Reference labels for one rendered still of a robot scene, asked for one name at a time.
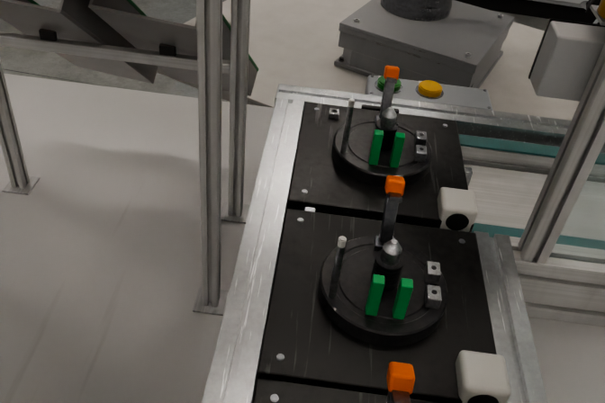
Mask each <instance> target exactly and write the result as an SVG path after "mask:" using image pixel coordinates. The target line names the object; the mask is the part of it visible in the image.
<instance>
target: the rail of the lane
mask: <svg viewBox="0 0 605 403"><path fill-rule="evenodd" d="M276 98H283V99H288V102H289V103H293V100H297V101H304V103H305V102H310V103H324V104H330V105H337V106H345V107H348V100H349V99H350V98H353V99H354V100H355V104H354V108H359V109H367V110H374V111H380V110H381V104H382V99H383V97H382V96H376V95H369V94H356V93H349V92H341V91H334V90H327V89H320V88H312V87H305V86H298V85H285V84H278V87H277V90H276V94H275V101H276ZM392 107H393V108H394V110H395V112H396V113H401V114H409V115H416V116H423V117H430V118H437V119H444V120H451V121H456V124H457V129H458V134H460V135H467V136H475V137H482V138H489V139H502V140H509V141H517V142H524V143H531V144H538V145H545V146H552V147H561V144H562V142H563V140H564V136H565V134H566V132H567V130H568V128H569V125H570V123H571V121H569V120H562V119H555V118H547V117H540V116H533V115H526V114H518V113H511V112H498V111H491V110H484V109H476V108H469V107H462V106H454V105H447V104H440V103H427V102H420V101H413V100H405V99H398V98H393V101H392Z"/></svg>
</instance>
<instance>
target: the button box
mask: <svg viewBox="0 0 605 403"><path fill-rule="evenodd" d="M379 77H380V76H373V75H370V76H368V78H367V83H366V93H365V94H369V95H376V96H383V92H384V90H382V89H380V88H379V87H378V86H377V80H378V78H379ZM399 79H400V78H399ZM400 81H401V82H402V84H401V88H400V90H398V91H396V92H393V98H398V99H405V100H413V101H420V102H427V103H440V104H447V105H454V106H462V107H469V108H476V109H484V110H491V111H493V109H492V104H491V100H490V96H489V93H488V91H487V90H486V89H479V88H472V87H464V86H457V85H443V84H440V85H441V86H442V93H441V95H440V96H437V97H429V96H426V95H423V94H421V93H420V92H419V90H418V87H419V83H420V82H422V81H414V80H407V79H400Z"/></svg>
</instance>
